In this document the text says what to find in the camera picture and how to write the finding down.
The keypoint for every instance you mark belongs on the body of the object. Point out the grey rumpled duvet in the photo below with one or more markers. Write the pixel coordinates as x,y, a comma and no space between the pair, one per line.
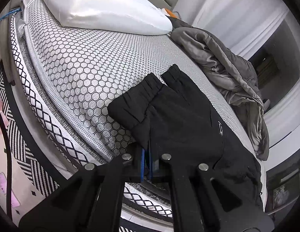
233,76

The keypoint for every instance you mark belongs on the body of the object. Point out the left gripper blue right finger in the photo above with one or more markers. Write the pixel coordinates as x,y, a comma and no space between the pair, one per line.
150,164

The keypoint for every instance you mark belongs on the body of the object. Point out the black pants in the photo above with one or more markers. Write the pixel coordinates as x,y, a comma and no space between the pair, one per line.
170,115

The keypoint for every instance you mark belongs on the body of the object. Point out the white pillow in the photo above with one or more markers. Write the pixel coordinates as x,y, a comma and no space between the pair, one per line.
139,17

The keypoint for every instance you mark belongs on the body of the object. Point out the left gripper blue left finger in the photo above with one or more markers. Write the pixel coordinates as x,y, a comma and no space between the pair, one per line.
142,164

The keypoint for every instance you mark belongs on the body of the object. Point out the honeycomb patterned mattress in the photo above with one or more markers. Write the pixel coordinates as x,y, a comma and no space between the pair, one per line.
70,75

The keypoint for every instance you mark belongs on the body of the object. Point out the orange object by pillow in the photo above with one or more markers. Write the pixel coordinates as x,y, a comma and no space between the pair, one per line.
171,14

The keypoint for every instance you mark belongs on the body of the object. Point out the black white patterned rug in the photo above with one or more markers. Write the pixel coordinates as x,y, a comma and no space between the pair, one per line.
31,165

